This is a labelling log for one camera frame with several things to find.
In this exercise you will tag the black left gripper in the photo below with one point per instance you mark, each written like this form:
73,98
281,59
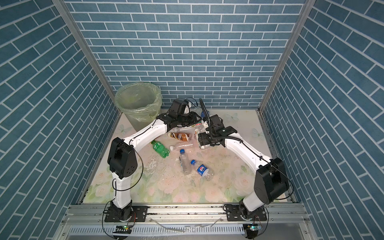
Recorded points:
192,118

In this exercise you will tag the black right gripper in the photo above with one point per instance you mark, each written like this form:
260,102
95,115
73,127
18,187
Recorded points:
202,138

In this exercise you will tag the brown Nescafe coffee bottle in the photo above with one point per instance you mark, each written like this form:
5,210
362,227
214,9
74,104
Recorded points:
184,137

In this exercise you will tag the clear bottle red label yellow cap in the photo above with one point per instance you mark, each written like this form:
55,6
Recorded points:
199,128

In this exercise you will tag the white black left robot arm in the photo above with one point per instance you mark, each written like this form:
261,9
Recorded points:
123,153

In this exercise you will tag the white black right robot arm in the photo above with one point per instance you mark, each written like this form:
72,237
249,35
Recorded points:
271,180

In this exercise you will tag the mesh bin with green bag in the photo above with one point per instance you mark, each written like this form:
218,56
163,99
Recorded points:
140,102

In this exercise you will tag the blue label Pocari bottle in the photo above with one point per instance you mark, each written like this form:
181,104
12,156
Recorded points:
203,113

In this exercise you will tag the crushed clear bottle white cap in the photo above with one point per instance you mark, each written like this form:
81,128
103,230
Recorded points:
182,145

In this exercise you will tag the green soda bottle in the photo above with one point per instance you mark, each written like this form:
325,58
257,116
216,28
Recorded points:
160,149

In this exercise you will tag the Pepsi bottle blue label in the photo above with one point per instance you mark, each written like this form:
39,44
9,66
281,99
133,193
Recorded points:
205,172

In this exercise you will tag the clear bottle blue cap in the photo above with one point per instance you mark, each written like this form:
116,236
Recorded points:
185,163

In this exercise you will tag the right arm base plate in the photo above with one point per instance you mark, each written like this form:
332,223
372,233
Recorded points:
236,213

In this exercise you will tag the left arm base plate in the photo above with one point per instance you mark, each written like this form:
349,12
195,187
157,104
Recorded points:
128,214

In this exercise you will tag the aluminium mounting rail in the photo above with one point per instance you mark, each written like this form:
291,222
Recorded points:
90,214

